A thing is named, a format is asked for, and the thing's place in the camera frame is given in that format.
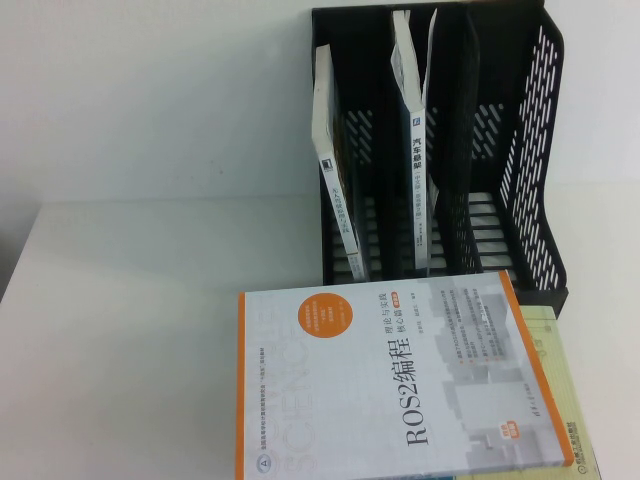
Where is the pale yellow mechanisms handbook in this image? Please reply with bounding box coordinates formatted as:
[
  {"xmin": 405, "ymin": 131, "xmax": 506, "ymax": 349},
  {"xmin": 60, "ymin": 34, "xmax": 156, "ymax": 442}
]
[{"xmin": 434, "ymin": 305, "xmax": 595, "ymax": 480}]

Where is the thin white-spined book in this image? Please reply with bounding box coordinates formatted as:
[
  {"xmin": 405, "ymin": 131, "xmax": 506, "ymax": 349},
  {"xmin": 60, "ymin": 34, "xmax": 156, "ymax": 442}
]
[{"xmin": 310, "ymin": 43, "xmax": 374, "ymax": 296}]

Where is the teal and white book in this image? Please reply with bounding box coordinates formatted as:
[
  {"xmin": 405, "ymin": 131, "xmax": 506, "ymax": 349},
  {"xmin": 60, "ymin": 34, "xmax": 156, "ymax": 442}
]
[{"xmin": 389, "ymin": 7, "xmax": 441, "ymax": 294}]

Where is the black plastic file rack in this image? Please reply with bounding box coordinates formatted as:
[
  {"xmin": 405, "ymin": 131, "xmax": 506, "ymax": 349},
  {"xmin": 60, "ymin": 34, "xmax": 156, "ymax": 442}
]
[{"xmin": 310, "ymin": 0, "xmax": 572, "ymax": 317}]

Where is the white orange-edged ROS2 book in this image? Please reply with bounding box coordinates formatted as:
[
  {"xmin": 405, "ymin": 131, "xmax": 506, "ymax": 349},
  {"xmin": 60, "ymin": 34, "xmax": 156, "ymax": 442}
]
[{"xmin": 234, "ymin": 269, "xmax": 575, "ymax": 480}]

